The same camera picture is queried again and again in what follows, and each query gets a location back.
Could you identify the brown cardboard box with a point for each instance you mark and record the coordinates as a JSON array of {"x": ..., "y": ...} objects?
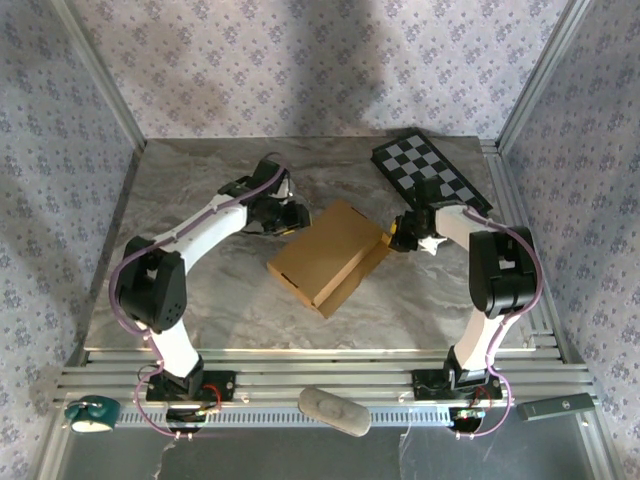
[{"x": 325, "y": 250}]

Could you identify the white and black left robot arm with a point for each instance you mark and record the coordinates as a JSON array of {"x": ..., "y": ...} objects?
[{"x": 175, "y": 350}]

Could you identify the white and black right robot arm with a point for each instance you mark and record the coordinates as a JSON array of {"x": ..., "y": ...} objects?
[{"x": 472, "y": 345}]

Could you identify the grey oval pad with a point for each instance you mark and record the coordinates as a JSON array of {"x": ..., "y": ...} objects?
[{"x": 332, "y": 407}]

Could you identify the dark grey rectangular device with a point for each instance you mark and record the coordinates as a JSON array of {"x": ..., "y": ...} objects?
[{"x": 555, "y": 406}]

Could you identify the aluminium frame post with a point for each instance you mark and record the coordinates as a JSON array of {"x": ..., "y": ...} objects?
[
  {"x": 103, "y": 75},
  {"x": 542, "y": 75}
]

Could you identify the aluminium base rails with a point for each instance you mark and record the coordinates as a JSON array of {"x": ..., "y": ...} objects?
[{"x": 320, "y": 375}]

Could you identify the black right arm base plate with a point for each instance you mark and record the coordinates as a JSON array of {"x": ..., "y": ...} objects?
[{"x": 425, "y": 387}]

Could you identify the black and grey checkerboard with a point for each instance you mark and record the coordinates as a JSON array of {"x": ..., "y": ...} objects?
[{"x": 425, "y": 160}]

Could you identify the small circuit board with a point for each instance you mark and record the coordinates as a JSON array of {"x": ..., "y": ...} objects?
[
  {"x": 467, "y": 414},
  {"x": 200, "y": 413}
]

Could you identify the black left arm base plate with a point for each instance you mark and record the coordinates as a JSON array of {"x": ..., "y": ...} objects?
[{"x": 225, "y": 390}]

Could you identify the teal and white tape roll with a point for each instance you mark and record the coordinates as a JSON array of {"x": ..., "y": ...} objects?
[{"x": 100, "y": 410}]

